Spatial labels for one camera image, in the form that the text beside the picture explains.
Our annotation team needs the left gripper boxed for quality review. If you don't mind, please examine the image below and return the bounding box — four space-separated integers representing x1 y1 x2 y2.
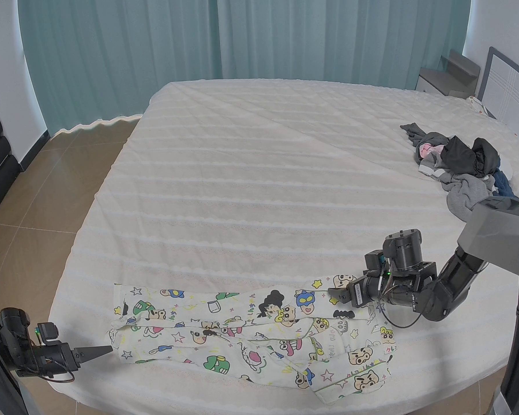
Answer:
35 342 80 376

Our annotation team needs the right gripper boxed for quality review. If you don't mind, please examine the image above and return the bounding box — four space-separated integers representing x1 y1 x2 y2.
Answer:
349 274 389 310

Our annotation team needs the white printed pyjama top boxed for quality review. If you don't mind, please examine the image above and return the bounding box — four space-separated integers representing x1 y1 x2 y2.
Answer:
108 274 396 405

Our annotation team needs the pile of clothes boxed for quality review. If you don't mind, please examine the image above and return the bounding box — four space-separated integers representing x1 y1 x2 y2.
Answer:
400 123 516 223

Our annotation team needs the bed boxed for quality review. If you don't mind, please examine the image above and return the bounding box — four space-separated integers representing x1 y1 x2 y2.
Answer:
48 47 519 415

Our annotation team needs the white printed pillow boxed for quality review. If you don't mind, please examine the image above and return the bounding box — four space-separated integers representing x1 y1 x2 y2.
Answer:
466 95 498 120

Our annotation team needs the grey bedside table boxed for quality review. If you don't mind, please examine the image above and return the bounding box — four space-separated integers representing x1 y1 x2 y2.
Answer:
417 50 480 99

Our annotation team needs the blue-green curtain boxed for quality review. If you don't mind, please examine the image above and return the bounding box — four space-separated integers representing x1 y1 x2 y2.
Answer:
17 0 474 135

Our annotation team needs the black cable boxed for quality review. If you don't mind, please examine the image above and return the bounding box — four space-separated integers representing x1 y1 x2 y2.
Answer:
375 300 426 329
16 367 76 384

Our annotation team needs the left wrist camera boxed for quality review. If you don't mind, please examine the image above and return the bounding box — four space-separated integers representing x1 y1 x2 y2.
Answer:
35 322 61 347

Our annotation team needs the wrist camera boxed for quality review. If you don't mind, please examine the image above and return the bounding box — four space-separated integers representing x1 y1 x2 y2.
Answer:
35 322 61 347
363 251 388 276

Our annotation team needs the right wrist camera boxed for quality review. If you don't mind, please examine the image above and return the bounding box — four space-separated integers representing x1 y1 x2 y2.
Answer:
363 251 388 276

